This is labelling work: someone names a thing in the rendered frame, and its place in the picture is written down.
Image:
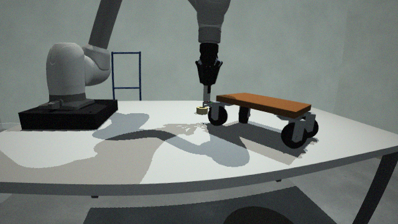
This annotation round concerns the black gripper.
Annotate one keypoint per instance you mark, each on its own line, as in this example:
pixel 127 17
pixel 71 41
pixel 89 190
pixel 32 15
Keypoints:
pixel 208 69

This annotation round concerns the beige roll of masking tape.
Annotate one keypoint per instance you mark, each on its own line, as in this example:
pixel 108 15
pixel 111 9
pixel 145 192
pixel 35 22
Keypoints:
pixel 202 110

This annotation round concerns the brown wooden dolly with black caster wheels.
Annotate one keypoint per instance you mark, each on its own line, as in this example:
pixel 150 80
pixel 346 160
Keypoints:
pixel 293 135

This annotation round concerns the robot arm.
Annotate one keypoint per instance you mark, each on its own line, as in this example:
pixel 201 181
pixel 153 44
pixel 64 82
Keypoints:
pixel 70 68

